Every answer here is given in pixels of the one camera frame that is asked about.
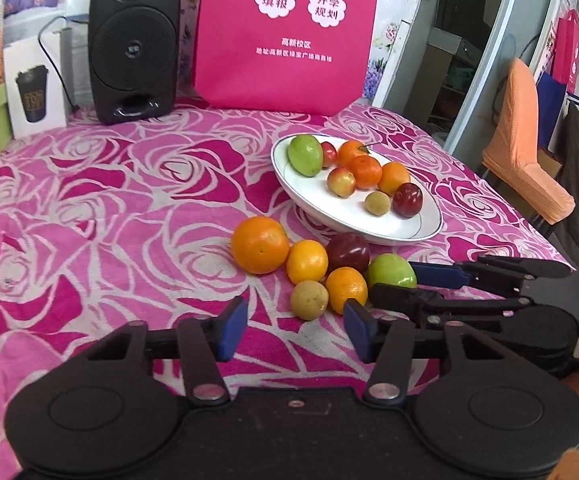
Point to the pink hanging bag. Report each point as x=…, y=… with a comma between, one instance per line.
x=567, y=52

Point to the white oval plate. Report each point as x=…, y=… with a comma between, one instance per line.
x=394, y=225

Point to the small tan round fruit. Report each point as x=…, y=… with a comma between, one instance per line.
x=309, y=300
x=377, y=203

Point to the orange covered chair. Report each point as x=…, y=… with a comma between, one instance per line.
x=519, y=145

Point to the pink rose print tablecloth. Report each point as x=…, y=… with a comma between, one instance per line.
x=119, y=210

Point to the white box with cup print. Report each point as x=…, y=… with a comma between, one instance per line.
x=34, y=90

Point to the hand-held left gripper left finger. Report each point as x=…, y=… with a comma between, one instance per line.
x=232, y=327

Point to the mandarin orange with stem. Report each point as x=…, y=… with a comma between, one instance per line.
x=349, y=154

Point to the small orange tangerine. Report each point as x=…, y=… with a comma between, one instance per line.
x=346, y=287

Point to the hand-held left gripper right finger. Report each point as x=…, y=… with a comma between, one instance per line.
x=359, y=330

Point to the green apple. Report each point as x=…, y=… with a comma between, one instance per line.
x=305, y=155
x=389, y=270

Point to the black speaker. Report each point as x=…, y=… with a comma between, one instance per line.
x=132, y=45

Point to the pink fabric bag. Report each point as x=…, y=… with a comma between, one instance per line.
x=284, y=60

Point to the grey sliding door frame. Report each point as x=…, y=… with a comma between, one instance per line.
x=494, y=50

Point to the dark red plum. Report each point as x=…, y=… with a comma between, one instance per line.
x=348, y=251
x=408, y=200

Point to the yellow-orange citrus fruit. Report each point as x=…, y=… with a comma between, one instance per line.
x=307, y=261

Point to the blue hanging bag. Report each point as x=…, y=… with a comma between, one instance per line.
x=552, y=107

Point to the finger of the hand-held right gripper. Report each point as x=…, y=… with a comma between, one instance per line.
x=419, y=302
x=437, y=275

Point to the person's left hand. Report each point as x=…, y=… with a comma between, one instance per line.
x=573, y=466

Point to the red and yellow apple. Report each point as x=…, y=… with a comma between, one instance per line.
x=342, y=182

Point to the small bright red fruit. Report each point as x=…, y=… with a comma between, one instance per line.
x=329, y=155

